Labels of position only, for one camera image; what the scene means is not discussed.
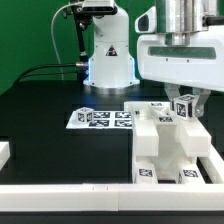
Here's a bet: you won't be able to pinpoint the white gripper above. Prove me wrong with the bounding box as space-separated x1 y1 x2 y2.
137 31 224 118

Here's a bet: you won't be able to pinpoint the small white tagged cube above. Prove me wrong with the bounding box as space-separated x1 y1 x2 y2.
76 107 94 123
174 94 195 120

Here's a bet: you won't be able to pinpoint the white chair seat block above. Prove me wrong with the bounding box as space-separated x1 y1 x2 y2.
155 116 183 181

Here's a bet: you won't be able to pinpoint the white chair back frame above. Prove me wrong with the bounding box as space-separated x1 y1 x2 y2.
124 101 211 157

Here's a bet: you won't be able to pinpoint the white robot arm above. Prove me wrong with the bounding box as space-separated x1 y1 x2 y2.
81 0 224 117

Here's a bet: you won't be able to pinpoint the white base tag sheet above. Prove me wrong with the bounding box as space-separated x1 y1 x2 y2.
66 111 132 129

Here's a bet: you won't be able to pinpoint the white right fence rail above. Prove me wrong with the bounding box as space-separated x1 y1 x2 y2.
199 146 224 184

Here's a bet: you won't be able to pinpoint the white fence rail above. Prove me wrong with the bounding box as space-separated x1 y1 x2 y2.
0 184 224 212
0 141 10 170
199 146 224 184

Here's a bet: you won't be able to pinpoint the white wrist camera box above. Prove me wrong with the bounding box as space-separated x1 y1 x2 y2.
135 6 157 34

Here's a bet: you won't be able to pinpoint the grey cable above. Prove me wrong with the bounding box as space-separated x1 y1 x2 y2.
50 1 84 81

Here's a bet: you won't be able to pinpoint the black camera stand pole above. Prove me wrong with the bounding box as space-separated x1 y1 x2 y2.
68 3 91 83

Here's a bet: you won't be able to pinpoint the overhead camera on stand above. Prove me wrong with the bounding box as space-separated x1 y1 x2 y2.
70 0 117 15

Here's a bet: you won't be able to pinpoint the white front fence rail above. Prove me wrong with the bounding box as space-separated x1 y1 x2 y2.
0 184 224 212

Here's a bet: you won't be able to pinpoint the black cables on table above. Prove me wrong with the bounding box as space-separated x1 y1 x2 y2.
14 61 89 84

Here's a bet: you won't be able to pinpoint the white left fence rail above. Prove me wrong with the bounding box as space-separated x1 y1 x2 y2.
0 141 10 170

